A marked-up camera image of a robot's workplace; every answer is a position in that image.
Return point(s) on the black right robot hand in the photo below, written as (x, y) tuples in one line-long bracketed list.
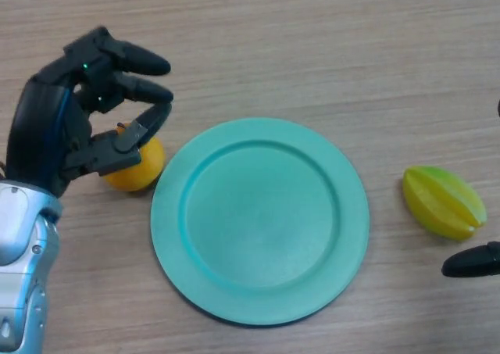
[(472, 260)]

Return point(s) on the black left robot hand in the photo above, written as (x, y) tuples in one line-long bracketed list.
[(43, 135)]

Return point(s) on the yellow green starfruit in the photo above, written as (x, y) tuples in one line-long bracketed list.
[(445, 203)]

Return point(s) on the green round plate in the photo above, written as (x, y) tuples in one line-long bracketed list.
[(259, 223)]

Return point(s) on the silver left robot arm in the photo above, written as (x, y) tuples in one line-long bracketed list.
[(23, 264)]

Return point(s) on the yellow orange pear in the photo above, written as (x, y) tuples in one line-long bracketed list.
[(144, 166)]

